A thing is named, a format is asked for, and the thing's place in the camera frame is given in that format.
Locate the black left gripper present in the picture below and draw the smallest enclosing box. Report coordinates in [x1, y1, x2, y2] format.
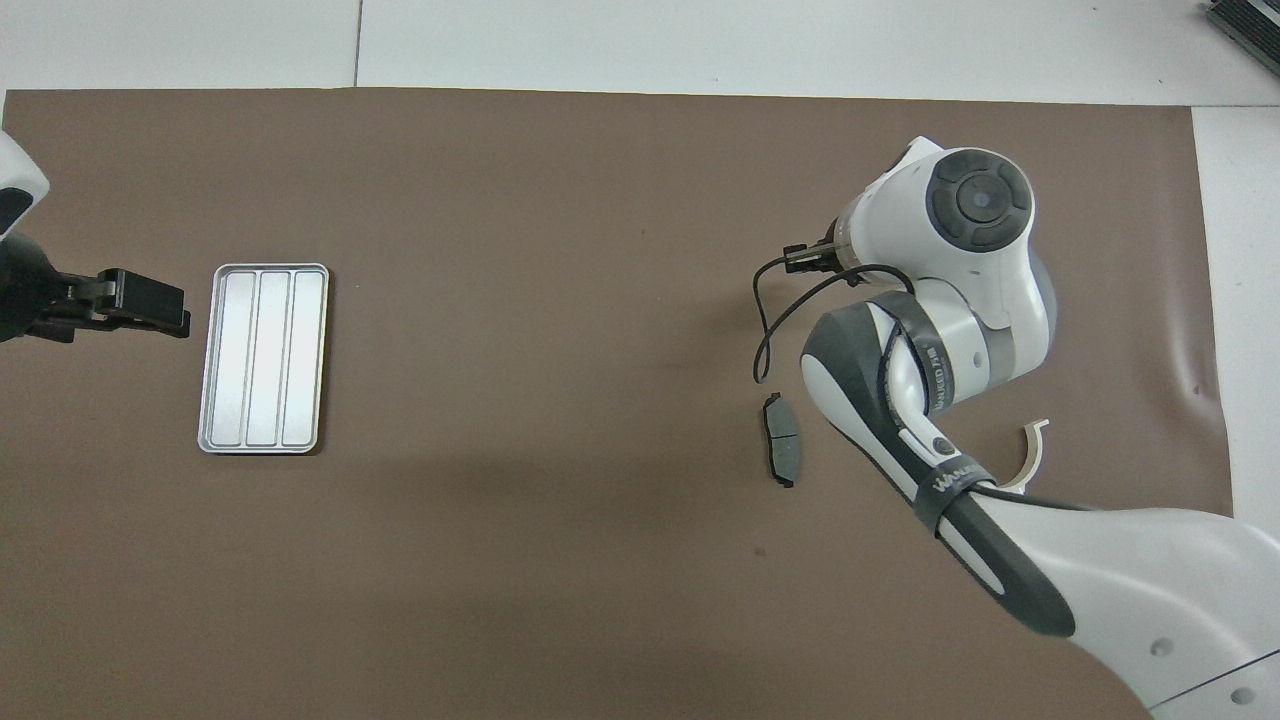
[0, 232, 193, 343]

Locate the silver metal tray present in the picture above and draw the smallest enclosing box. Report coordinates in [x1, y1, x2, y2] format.
[197, 263, 330, 456]

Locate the brown table mat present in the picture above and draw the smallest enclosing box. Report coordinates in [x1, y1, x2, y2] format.
[0, 88, 1236, 720]

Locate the grey brake pad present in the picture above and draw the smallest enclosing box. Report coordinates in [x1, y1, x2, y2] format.
[762, 393, 804, 489]

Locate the dark ribbed device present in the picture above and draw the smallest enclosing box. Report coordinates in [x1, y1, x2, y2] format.
[1205, 0, 1280, 53]

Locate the white curved plastic bracket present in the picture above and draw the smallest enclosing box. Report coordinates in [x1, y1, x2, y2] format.
[985, 418, 1051, 493]

